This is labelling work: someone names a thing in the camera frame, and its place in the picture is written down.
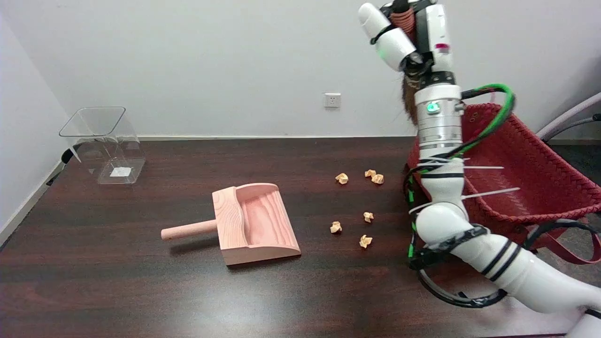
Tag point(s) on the tan paper ball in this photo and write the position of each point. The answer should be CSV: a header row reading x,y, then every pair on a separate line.
x,y
365,241
342,178
377,179
370,173
368,217
335,227

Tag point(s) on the grey chair tube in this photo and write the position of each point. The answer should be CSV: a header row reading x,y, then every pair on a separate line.
x,y
570,112

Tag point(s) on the brown straw hand broom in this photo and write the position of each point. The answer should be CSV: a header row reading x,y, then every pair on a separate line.
x,y
403,19

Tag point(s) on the white wall socket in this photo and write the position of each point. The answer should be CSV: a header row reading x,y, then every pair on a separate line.
x,y
332,100

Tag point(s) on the red woven basket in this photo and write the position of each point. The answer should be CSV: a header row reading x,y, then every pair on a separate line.
x,y
526,178

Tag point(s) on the clear plastic container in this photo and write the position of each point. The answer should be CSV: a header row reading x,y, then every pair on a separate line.
x,y
117,155

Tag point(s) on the wooden dustpan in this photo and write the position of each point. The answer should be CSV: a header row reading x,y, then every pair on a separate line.
x,y
230,220

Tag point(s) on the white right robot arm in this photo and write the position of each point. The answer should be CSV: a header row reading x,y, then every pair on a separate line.
x,y
441,188

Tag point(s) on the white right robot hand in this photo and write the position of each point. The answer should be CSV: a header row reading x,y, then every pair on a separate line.
x,y
439,33

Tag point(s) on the black chair rod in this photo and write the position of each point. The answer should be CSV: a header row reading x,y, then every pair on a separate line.
x,y
577,123

